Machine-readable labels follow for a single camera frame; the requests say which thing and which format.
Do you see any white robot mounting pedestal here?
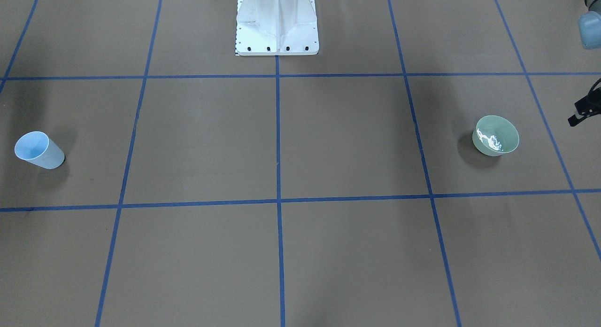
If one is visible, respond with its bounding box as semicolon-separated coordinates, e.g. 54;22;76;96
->
235;0;320;56

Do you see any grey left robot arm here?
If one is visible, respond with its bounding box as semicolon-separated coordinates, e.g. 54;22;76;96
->
568;0;601;126

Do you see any light blue plastic cup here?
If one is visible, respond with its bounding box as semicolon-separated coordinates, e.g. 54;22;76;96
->
14;132;66;170

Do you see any mint green bowl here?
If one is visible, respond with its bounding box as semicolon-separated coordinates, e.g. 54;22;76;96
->
471;115;520;156

